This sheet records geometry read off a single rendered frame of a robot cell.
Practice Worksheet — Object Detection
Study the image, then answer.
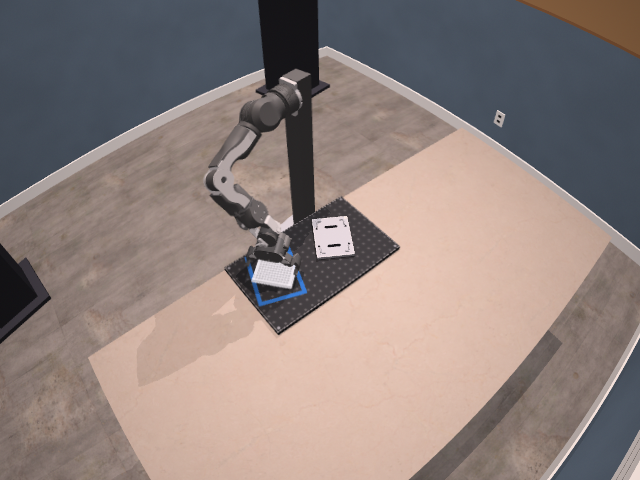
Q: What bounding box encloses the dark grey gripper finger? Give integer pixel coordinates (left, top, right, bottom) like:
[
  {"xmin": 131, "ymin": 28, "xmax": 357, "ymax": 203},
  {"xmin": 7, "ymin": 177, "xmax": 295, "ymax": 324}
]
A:
[
  {"xmin": 245, "ymin": 246, "xmax": 258, "ymax": 267},
  {"xmin": 280, "ymin": 252, "xmax": 301, "ymax": 276}
]

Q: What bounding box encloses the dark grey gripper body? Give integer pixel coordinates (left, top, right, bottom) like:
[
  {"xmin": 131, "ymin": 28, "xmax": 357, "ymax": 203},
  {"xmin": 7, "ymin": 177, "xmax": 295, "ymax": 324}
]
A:
[{"xmin": 254, "ymin": 232, "xmax": 292, "ymax": 263}]

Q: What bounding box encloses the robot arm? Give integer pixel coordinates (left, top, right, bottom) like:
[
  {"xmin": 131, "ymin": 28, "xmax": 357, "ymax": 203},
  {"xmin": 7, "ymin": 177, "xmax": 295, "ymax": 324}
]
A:
[{"xmin": 203, "ymin": 77, "xmax": 302, "ymax": 248}]

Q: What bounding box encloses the blue rectangular tape outline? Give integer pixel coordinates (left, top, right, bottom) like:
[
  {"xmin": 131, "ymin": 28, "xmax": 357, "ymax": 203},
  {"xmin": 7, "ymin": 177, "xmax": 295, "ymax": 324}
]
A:
[{"xmin": 248, "ymin": 247, "xmax": 307, "ymax": 306}]

